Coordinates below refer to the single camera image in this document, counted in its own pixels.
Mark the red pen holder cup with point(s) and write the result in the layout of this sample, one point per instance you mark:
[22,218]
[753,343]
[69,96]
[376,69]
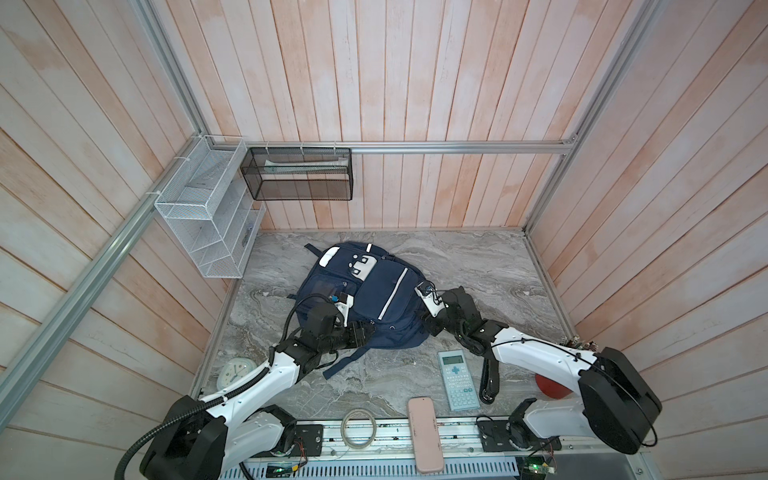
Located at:
[553,389]

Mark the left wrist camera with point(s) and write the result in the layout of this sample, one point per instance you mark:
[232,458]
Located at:
[344,303]

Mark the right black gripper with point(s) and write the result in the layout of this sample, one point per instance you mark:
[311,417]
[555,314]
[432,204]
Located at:
[429,324]

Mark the navy blue student backpack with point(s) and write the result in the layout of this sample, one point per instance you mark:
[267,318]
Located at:
[383,287]

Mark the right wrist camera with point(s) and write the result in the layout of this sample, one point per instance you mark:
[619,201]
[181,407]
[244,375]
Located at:
[427,291]

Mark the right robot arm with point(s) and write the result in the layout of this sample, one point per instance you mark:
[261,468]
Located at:
[607,398]

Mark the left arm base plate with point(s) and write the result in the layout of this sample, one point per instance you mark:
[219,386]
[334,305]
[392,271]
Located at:
[306,438]

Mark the black mesh wall basket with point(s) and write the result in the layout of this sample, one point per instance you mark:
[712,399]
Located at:
[298,173]

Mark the pink pencil case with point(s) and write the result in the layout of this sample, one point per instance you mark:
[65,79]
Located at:
[425,436]

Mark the black stapler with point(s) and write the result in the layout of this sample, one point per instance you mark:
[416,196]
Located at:
[490,380]

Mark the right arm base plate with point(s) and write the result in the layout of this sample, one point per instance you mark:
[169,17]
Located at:
[509,436]

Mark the mint alarm clock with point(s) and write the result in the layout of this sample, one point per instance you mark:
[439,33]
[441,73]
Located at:
[234,369]

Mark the white wire mesh shelf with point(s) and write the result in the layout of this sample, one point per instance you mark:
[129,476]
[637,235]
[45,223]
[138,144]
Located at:
[207,205]

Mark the aluminium mounting rail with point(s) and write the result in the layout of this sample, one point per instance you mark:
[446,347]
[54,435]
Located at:
[391,456]

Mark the light blue calculator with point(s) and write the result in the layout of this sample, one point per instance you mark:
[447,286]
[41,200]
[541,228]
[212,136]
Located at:
[458,382]

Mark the clear tape roll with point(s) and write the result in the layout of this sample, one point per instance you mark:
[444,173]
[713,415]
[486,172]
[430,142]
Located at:
[358,429]

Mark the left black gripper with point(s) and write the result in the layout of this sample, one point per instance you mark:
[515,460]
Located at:
[356,330]

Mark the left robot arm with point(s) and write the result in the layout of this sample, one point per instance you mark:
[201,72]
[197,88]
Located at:
[200,438]

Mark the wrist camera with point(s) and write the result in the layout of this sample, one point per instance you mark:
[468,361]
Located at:
[344,303]
[427,291]

